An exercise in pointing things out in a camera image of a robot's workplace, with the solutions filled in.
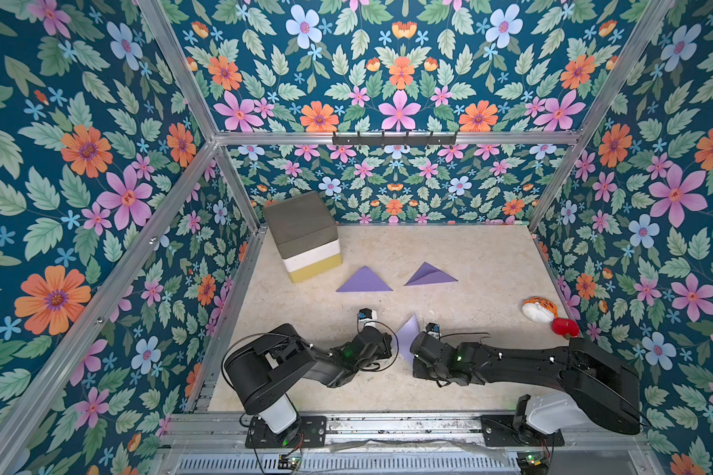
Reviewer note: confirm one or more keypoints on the grey white yellow block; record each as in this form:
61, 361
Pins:
305, 235

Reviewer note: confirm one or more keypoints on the pale purple paper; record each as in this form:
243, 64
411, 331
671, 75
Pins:
406, 336

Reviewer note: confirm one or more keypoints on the orange white plush toy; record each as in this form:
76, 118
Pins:
540, 310

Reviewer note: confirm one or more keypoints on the black hook rail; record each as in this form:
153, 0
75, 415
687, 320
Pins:
374, 140

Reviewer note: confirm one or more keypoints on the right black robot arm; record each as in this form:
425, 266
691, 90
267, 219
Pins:
605, 388

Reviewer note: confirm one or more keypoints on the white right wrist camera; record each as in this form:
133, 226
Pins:
433, 330

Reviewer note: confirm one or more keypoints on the purple square paper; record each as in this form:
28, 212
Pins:
428, 274
365, 280

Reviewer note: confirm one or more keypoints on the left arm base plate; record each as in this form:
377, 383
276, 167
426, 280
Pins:
306, 432

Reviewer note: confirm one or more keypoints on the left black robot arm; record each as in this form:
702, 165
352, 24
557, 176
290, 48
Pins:
263, 367

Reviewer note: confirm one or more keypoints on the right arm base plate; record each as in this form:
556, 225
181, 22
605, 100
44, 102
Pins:
511, 430

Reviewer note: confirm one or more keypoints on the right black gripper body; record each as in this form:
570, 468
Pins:
424, 348

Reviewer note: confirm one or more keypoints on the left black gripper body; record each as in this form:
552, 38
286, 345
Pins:
376, 353

